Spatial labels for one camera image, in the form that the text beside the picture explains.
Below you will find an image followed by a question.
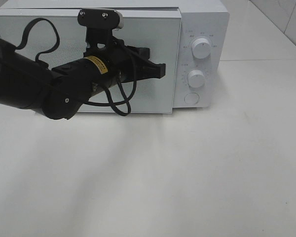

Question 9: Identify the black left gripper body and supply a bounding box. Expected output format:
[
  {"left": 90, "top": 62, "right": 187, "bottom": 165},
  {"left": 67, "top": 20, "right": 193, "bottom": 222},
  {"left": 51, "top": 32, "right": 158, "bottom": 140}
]
[{"left": 82, "top": 27, "right": 148, "bottom": 91}]

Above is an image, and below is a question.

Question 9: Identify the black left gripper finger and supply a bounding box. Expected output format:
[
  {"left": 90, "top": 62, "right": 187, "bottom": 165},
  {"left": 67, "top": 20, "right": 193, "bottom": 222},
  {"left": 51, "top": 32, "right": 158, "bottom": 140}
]
[
  {"left": 127, "top": 46, "right": 166, "bottom": 79},
  {"left": 77, "top": 8, "right": 124, "bottom": 30}
]

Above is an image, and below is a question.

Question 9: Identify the white microwave door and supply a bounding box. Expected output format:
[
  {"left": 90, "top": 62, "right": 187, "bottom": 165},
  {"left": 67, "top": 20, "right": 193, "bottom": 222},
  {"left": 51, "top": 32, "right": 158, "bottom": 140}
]
[{"left": 0, "top": 8, "right": 181, "bottom": 113}]

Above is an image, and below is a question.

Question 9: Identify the white timer knob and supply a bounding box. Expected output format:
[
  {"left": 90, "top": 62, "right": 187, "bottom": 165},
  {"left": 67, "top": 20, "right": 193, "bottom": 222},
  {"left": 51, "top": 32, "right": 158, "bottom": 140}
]
[{"left": 187, "top": 70, "right": 205, "bottom": 88}]

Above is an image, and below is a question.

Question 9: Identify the round white door button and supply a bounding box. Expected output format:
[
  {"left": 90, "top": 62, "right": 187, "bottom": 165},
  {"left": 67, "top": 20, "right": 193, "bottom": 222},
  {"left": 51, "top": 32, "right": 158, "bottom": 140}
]
[{"left": 184, "top": 92, "right": 199, "bottom": 105}]

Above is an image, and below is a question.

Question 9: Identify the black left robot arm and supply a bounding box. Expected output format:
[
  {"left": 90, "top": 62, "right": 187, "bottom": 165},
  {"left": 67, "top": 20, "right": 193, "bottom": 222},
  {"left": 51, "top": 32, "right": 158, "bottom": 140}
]
[{"left": 0, "top": 8, "right": 166, "bottom": 120}]

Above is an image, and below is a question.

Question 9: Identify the white microwave oven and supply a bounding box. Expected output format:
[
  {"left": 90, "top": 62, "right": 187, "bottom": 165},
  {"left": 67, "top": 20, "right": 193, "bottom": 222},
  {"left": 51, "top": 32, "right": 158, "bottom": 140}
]
[{"left": 0, "top": 0, "right": 229, "bottom": 110}]

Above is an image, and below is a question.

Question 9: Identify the upper white power knob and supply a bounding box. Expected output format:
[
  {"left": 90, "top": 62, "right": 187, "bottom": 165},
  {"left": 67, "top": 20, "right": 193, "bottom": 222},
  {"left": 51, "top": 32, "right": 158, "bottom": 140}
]
[{"left": 191, "top": 37, "right": 212, "bottom": 59}]

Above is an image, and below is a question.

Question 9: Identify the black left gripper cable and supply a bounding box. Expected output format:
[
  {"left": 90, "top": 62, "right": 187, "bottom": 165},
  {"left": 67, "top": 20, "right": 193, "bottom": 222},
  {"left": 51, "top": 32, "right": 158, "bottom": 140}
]
[{"left": 16, "top": 17, "right": 137, "bottom": 116}]

